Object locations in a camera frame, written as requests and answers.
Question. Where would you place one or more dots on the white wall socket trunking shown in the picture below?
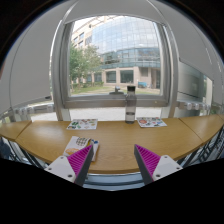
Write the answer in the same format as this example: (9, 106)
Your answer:
(36, 109)
(193, 106)

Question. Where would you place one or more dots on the large colourful sticker sheet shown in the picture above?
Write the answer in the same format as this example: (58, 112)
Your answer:
(82, 124)

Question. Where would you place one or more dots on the glass-fronted building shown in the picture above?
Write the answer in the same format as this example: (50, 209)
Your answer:
(130, 43)

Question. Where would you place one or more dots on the white cartoon-print towel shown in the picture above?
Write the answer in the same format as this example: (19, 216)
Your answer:
(76, 145)

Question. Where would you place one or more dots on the clear water bottle black cap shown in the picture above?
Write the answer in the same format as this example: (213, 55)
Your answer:
(130, 108)

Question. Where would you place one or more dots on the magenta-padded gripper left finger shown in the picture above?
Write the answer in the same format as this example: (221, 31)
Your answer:
(61, 166)

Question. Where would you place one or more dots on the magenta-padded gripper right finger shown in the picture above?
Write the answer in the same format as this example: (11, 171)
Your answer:
(165, 165)

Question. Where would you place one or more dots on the small colourful sticker sheet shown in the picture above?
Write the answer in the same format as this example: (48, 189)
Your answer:
(151, 122)

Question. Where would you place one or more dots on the grey window frame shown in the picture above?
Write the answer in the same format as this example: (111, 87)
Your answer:
(100, 101)

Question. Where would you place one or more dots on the green tree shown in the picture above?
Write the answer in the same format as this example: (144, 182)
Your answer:
(83, 63)

